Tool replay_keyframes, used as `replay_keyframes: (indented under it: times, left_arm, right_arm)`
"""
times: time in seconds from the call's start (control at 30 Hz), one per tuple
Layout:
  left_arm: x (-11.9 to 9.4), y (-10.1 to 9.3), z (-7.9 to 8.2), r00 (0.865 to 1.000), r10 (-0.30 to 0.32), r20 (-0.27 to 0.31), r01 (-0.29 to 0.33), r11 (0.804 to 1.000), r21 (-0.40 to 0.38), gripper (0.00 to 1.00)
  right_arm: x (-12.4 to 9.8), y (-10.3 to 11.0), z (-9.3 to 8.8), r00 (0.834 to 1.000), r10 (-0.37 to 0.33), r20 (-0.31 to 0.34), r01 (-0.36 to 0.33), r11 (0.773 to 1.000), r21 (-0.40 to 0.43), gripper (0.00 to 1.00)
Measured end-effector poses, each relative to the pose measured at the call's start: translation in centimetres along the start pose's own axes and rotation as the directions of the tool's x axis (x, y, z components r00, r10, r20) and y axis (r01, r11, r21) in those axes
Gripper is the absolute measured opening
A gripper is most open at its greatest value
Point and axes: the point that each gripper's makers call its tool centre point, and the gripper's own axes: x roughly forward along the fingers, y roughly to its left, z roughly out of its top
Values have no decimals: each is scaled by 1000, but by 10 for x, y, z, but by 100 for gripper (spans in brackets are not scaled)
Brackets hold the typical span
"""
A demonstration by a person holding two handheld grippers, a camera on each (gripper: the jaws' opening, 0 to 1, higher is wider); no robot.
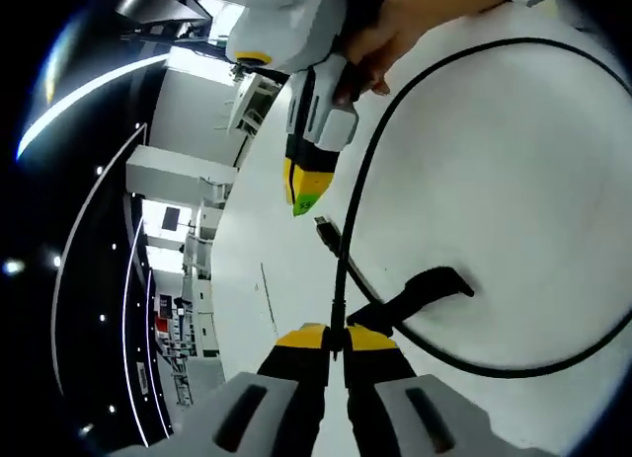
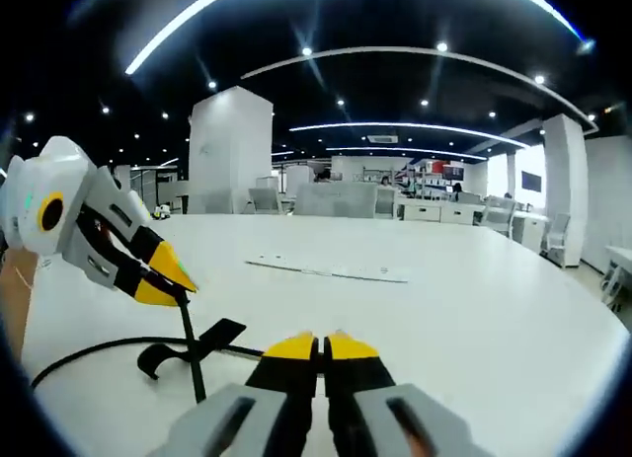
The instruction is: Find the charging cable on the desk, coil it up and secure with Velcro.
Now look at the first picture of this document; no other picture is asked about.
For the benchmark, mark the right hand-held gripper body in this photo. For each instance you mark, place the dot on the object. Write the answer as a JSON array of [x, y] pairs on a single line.
[[291, 27]]

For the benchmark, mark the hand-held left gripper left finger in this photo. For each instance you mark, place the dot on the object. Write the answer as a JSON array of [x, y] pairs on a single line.
[[286, 388]]

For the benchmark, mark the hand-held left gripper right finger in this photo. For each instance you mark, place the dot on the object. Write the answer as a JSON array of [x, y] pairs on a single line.
[[385, 393]]

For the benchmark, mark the person's right hand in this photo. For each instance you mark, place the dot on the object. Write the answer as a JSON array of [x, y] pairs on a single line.
[[405, 22]]

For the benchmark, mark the large grey monitor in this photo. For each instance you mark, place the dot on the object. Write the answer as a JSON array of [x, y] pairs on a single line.
[[158, 8]]

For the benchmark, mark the long ceiling light strip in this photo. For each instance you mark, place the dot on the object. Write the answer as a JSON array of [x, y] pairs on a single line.
[[74, 104]]

